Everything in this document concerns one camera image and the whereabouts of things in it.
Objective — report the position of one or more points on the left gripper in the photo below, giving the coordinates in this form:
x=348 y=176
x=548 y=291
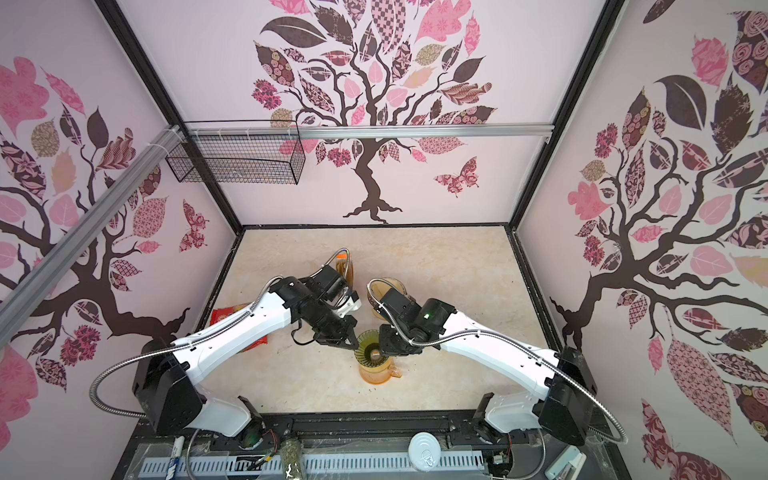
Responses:
x=339 y=340

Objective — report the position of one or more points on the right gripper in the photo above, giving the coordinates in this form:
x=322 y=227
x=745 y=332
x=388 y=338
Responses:
x=386 y=347

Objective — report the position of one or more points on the green glass dripper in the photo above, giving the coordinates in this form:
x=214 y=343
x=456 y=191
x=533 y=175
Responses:
x=369 y=352

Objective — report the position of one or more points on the brown paper coffee filter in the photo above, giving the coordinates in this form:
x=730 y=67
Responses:
x=382 y=286

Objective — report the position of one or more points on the orange glass pitcher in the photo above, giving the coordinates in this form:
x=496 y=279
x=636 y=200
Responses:
x=379 y=374

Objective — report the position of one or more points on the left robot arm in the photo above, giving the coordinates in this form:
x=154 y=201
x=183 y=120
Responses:
x=169 y=387

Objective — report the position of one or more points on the red snack packet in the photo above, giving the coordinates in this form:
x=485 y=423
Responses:
x=235 y=312

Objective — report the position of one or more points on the white marker pen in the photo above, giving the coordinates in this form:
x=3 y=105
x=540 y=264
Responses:
x=174 y=460

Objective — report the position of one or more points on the white stapler device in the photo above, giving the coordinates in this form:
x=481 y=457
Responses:
x=567 y=466

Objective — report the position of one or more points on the white cable duct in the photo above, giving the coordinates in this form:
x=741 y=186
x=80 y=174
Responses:
x=242 y=466

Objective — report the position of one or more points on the black wire basket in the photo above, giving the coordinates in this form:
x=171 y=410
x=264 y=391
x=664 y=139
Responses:
x=260 y=152

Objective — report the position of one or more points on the back aluminium rail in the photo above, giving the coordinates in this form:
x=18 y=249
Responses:
x=367 y=132

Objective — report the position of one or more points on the aluminium rail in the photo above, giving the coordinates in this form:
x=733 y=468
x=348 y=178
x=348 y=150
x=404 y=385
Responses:
x=367 y=132
x=19 y=306

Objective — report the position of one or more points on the left aluminium rail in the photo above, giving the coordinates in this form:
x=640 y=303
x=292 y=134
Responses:
x=19 y=306

